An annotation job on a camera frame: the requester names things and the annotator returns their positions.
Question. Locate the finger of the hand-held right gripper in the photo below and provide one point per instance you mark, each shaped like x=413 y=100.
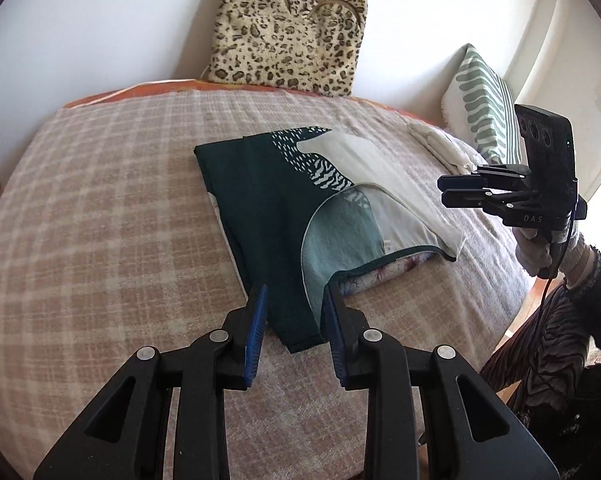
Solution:
x=475 y=198
x=480 y=180

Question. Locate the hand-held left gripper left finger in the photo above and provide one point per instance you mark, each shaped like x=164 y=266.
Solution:
x=255 y=340

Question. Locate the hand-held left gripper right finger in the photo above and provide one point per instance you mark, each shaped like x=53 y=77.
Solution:
x=333 y=330

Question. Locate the teal tree print t-shirt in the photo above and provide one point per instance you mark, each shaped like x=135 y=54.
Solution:
x=260 y=200

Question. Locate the person's right forearm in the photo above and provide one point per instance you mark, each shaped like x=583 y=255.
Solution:
x=597 y=275

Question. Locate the person's right hand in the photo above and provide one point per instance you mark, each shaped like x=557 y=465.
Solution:
x=535 y=252

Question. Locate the folded white cloth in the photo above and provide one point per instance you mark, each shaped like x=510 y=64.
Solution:
x=448 y=147

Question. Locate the green striped white pillow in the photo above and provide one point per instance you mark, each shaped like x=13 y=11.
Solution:
x=485 y=100

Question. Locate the beige checked blanket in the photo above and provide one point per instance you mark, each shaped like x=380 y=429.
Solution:
x=105 y=210

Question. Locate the leopard print cushion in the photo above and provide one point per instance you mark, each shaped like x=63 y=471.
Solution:
x=285 y=25

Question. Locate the orange bed sheet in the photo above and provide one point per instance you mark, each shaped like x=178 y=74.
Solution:
x=130 y=92

